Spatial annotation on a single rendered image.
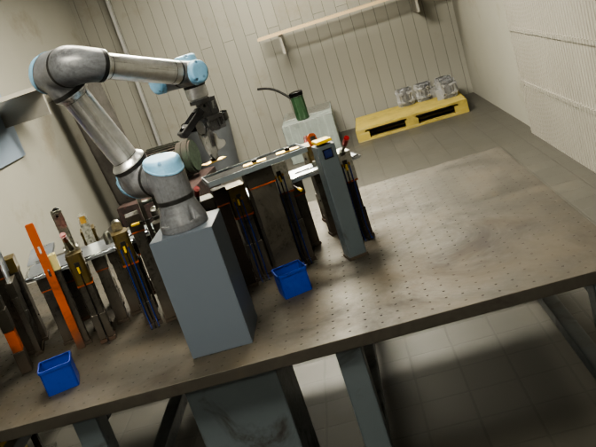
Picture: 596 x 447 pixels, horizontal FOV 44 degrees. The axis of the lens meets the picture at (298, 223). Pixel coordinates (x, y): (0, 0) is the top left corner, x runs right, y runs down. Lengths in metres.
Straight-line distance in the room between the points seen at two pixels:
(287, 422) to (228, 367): 0.30
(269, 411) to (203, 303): 0.40
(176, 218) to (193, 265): 0.15
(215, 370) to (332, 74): 7.10
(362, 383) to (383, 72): 7.10
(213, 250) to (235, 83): 7.00
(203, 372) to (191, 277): 0.29
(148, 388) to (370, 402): 0.67
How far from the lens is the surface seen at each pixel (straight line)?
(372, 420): 2.37
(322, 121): 8.05
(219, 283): 2.28
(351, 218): 2.72
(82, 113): 2.30
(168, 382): 2.31
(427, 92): 8.77
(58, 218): 2.74
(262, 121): 9.21
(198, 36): 9.18
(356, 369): 2.27
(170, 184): 2.25
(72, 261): 2.74
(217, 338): 2.35
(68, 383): 2.57
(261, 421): 2.42
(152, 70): 2.29
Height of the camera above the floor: 1.64
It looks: 16 degrees down
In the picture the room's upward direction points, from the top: 18 degrees counter-clockwise
